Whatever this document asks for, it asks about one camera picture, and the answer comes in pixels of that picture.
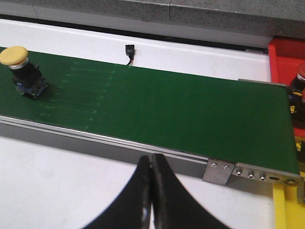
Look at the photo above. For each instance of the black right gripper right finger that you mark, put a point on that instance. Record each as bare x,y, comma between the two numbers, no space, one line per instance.
173,206

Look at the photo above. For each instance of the red orange object at edge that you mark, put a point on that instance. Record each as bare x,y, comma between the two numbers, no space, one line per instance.
285,55

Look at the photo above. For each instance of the steel conveyor end bracket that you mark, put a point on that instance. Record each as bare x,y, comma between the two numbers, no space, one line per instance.
219,172

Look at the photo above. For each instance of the green conveyor belt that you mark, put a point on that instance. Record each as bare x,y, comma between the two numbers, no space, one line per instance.
231,120

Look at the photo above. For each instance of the aluminium conveyor front rail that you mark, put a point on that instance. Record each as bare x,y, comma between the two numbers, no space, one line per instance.
99,145

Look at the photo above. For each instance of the red button in tray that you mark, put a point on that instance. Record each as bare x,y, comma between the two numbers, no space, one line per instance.
297,97

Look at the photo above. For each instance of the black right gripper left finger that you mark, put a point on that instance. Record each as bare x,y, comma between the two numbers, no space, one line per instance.
132,207

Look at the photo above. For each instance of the grey speckled stone counter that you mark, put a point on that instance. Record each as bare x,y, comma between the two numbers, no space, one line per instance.
256,17

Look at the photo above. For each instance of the white conveyor back rail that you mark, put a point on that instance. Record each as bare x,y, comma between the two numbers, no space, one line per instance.
168,56

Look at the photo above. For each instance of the yellow plastic tray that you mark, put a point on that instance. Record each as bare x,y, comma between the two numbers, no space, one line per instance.
289,211

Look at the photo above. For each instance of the black sensor with cable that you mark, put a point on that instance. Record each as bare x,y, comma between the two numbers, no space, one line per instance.
130,52

